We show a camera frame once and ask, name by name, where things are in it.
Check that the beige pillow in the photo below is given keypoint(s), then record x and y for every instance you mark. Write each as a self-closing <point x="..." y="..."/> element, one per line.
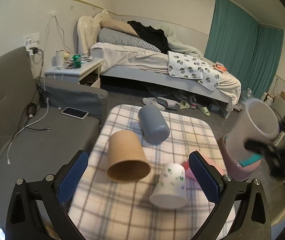
<point x="118" y="26"/>

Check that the grey slipper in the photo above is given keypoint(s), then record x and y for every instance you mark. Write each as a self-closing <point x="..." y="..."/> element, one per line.
<point x="153" y="101"/>
<point x="168" y="103"/>

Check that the white bed frame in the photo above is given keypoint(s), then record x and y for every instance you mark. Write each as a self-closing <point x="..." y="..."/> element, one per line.
<point x="88" y="29"/>

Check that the white tumbler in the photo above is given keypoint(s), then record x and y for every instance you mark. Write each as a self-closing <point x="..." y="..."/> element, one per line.
<point x="60" y="58"/>

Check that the beige bed sheet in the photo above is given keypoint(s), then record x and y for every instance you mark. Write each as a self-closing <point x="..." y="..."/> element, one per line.
<point x="152" y="67"/>

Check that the light green blanket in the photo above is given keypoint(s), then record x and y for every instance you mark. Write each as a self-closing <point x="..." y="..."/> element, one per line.
<point x="183" y="40"/>

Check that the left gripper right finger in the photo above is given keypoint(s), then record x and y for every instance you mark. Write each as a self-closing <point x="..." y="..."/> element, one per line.
<point x="252" y="220"/>

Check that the smartphone on sofa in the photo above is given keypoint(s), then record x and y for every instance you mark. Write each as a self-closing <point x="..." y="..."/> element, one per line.
<point x="75" y="113"/>

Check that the green soda can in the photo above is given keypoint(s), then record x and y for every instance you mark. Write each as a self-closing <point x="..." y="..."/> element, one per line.
<point x="76" y="61"/>

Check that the green slipper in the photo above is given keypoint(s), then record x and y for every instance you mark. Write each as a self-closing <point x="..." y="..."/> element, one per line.
<point x="203" y="109"/>

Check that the teal curtain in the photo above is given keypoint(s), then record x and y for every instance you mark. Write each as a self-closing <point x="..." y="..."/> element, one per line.
<point x="249" y="50"/>

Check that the teal stool cushion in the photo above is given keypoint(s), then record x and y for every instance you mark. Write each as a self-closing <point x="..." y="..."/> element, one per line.
<point x="252" y="159"/>

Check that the wall power outlet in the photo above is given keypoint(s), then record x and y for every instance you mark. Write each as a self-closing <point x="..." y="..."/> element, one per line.
<point x="31" y="40"/>

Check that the brown paper cup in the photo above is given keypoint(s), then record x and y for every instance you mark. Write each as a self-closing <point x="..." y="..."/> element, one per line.
<point x="126" y="159"/>

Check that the pink faceted cup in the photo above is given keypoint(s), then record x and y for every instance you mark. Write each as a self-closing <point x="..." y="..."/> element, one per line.
<point x="197" y="171"/>

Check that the grey plastic cup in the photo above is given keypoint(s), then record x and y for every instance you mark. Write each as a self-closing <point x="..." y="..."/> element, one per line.
<point x="153" y="124"/>

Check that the white plastic cup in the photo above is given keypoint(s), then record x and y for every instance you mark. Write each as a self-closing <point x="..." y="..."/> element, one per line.
<point x="257" y="122"/>

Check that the large water bottle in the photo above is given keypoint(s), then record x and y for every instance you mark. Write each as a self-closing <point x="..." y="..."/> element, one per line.
<point x="246" y="95"/>

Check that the checkered pillow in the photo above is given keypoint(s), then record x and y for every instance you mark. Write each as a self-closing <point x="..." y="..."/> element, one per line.
<point x="122" y="39"/>

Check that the grey sofa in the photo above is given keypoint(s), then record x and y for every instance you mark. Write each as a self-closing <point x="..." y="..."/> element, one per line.
<point x="36" y="139"/>

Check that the orange snack packet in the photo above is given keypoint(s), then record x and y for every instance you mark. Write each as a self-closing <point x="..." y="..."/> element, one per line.
<point x="220" y="67"/>

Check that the purple plastic stool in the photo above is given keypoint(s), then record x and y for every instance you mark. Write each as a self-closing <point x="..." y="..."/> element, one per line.
<point x="235" y="169"/>

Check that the floral quilted mat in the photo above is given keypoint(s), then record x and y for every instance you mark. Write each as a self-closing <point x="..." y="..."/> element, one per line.
<point x="192" y="68"/>

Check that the white nightstand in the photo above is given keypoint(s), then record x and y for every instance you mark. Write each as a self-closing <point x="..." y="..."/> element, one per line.
<point x="88" y="74"/>

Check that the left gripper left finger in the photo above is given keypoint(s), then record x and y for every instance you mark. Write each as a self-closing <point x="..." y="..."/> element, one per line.
<point x="24" y="220"/>

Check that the white floral paper cup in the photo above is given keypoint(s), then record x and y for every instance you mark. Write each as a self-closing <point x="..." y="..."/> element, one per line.
<point x="171" y="189"/>

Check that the black clothing pile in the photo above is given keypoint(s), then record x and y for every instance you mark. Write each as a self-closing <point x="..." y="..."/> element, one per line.
<point x="153" y="36"/>

